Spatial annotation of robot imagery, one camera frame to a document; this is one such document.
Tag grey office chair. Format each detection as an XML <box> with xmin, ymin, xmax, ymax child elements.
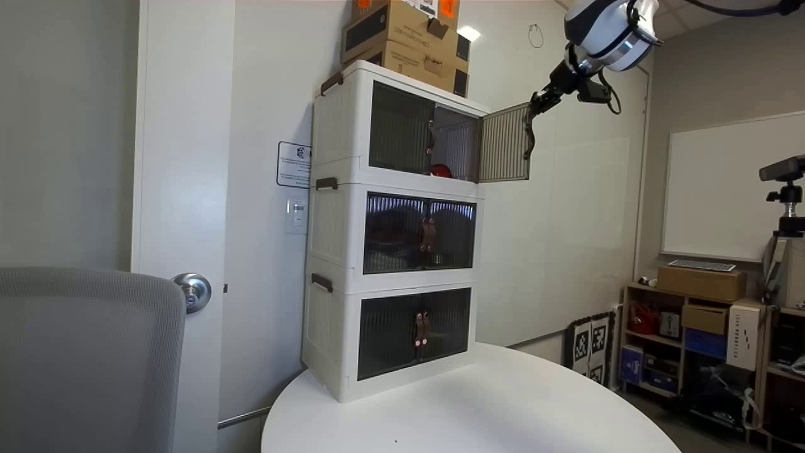
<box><xmin>0</xmin><ymin>266</ymin><xmax>186</xmax><ymax>453</ymax></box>

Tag whiteboard on wall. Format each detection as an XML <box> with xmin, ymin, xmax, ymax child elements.
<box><xmin>662</xmin><ymin>110</ymin><xmax>805</xmax><ymax>261</ymax></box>

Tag white door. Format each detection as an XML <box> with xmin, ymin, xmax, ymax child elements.
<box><xmin>130</xmin><ymin>0</ymin><xmax>237</xmax><ymax>453</ymax></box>

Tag camera on tripod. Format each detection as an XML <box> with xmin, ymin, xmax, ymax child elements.
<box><xmin>759</xmin><ymin>154</ymin><xmax>805</xmax><ymax>305</ymax></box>

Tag calibration marker board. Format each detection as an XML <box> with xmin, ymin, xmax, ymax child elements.
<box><xmin>564</xmin><ymin>312</ymin><xmax>614</xmax><ymax>384</ymax></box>

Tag wall sign plate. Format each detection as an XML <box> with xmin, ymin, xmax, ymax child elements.
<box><xmin>277</xmin><ymin>141</ymin><xmax>312</xmax><ymax>189</ymax></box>

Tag small object inside top cabinet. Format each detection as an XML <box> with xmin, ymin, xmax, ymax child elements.
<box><xmin>430</xmin><ymin>163</ymin><xmax>453</xmax><ymax>178</ymax></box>

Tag cardboard box on cabinet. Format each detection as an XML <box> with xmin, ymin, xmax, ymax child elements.
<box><xmin>342</xmin><ymin>0</ymin><xmax>467</xmax><ymax>96</ymax></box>

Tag tinted door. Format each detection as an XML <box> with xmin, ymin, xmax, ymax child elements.
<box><xmin>479</xmin><ymin>104</ymin><xmax>531</xmax><ymax>180</ymax></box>
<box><xmin>370</xmin><ymin>82</ymin><xmax>434</xmax><ymax>173</ymax></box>

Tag cardboard box on shelf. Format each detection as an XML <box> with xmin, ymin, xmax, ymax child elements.
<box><xmin>655</xmin><ymin>265</ymin><xmax>743</xmax><ymax>302</ymax></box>

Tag cabinet tinted doors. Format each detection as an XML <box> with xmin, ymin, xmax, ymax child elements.
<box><xmin>357</xmin><ymin>288</ymin><xmax>469</xmax><ymax>379</ymax></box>
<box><xmin>361</xmin><ymin>192</ymin><xmax>474</xmax><ymax>275</ymax></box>

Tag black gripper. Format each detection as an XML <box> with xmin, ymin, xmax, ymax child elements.
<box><xmin>522</xmin><ymin>62</ymin><xmax>586</xmax><ymax>160</ymax></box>

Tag white stacked cabinet frame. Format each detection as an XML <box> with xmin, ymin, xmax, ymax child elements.
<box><xmin>302</xmin><ymin>61</ymin><xmax>486</xmax><ymax>399</ymax></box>

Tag bottom cabinet tinted doors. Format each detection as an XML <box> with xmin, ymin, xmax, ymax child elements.
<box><xmin>357</xmin><ymin>288</ymin><xmax>469</xmax><ymax>379</ymax></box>

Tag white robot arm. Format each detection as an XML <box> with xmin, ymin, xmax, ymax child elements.
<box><xmin>522</xmin><ymin>0</ymin><xmax>658</xmax><ymax>159</ymax></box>

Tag middle cabinet tinted doors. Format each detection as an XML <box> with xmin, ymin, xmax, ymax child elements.
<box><xmin>361</xmin><ymin>192</ymin><xmax>474</xmax><ymax>275</ymax></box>

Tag wooden storage shelf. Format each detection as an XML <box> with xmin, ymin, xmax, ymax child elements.
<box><xmin>615</xmin><ymin>285</ymin><xmax>805</xmax><ymax>453</ymax></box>

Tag white box on shelf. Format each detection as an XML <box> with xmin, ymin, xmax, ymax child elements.
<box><xmin>726</xmin><ymin>300</ymin><xmax>765</xmax><ymax>373</ymax></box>

